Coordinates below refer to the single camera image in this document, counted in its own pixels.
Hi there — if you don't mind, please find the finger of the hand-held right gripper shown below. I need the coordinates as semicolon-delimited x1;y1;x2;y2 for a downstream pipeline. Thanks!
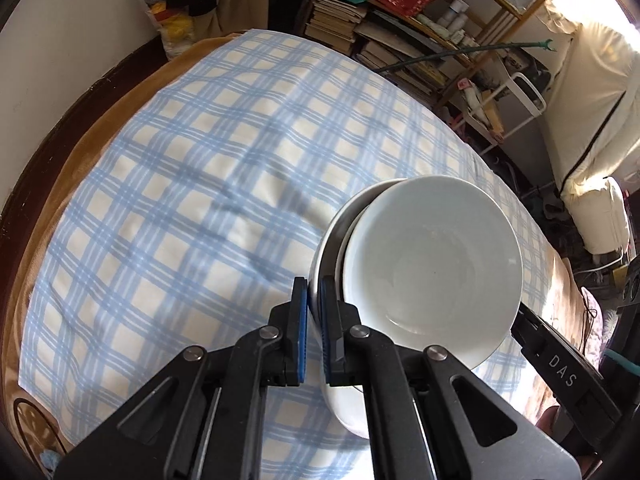
510;302;551;356

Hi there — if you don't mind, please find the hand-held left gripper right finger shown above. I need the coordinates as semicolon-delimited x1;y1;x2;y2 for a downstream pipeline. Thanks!
319;275;583;480

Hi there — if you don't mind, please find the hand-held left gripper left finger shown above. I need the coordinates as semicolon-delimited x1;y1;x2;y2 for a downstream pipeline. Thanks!
52;276;310;480

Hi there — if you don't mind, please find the white cherry-print plate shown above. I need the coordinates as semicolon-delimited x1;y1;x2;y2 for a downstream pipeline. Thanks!
310;179;408;442

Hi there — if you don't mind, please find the plain white bowl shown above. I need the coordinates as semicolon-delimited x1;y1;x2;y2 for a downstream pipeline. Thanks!
336;175;524;372

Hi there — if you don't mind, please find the person's right hand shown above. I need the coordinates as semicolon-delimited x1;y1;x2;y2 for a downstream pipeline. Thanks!
536;405;563;436

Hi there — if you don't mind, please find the white pillow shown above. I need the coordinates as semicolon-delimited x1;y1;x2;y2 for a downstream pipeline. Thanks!
562;175;633;256

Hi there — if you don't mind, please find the blue plaid tablecloth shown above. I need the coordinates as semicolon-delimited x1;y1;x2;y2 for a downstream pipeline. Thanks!
17;30;556;480

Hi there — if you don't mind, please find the white cart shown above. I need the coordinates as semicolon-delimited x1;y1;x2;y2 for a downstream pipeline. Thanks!
450;72;548;156

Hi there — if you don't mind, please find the white quilt with black piping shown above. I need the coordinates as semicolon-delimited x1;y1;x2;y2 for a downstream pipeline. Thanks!
540;0;640;201

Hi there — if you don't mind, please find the brown blanket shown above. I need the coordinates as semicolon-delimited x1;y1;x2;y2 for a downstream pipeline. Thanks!
0;30;601;480

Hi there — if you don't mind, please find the green pole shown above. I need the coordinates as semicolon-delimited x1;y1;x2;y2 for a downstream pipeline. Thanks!
375;37;558;73

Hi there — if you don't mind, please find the cluster of toiletry bottles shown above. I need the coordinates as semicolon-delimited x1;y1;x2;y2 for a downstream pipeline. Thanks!
435;0;481;46

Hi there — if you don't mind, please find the plastic bag with toys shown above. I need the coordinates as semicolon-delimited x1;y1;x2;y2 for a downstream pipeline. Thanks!
135;0;196;58

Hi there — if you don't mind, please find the dark wooden bed frame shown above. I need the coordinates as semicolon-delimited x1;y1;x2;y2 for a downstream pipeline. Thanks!
0;35;166;271

